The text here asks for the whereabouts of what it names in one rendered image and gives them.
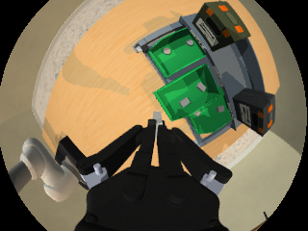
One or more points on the grey metal shelf rack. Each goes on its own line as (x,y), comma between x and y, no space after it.
(236,64)

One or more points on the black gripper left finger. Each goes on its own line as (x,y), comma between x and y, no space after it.
(98,167)

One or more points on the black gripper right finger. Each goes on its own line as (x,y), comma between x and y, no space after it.
(199,164)

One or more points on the green bin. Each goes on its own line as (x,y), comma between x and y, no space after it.
(181,55)
(209,120)
(172,94)

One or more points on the black case with orange latches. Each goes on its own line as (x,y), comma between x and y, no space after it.
(255,109)

